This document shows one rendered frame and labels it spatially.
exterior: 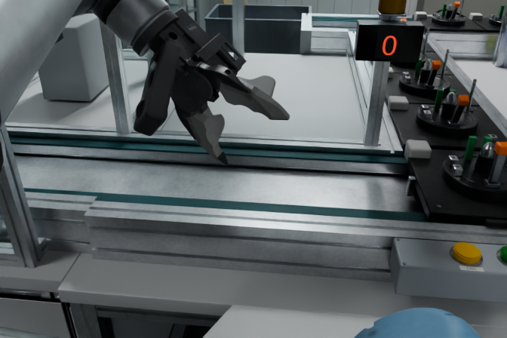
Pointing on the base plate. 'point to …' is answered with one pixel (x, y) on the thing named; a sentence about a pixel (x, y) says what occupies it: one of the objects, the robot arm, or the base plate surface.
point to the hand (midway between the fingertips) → (253, 148)
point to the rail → (264, 239)
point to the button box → (447, 271)
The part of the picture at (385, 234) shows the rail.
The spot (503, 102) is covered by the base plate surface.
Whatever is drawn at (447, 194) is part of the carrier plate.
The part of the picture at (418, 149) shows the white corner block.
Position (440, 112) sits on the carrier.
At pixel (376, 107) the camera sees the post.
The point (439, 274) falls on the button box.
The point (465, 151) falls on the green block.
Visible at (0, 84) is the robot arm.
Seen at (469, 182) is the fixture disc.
